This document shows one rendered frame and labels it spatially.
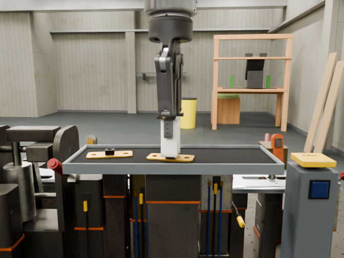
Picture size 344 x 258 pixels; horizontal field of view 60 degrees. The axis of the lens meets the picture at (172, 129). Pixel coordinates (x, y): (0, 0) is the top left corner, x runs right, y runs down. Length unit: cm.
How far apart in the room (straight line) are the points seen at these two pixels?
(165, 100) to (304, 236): 36
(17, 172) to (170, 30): 47
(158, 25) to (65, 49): 1081
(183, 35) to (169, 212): 31
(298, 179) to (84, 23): 1073
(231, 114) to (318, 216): 763
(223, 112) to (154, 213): 767
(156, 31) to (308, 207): 41
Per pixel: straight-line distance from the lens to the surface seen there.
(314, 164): 59
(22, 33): 1040
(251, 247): 119
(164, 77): 47
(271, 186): 89
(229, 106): 817
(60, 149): 68
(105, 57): 1078
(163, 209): 56
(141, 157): 56
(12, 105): 1065
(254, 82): 738
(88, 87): 1098
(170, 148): 53
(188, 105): 723
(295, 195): 61
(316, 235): 64
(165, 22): 50
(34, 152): 71
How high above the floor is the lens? 131
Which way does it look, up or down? 10 degrees down
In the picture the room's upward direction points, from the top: straight up
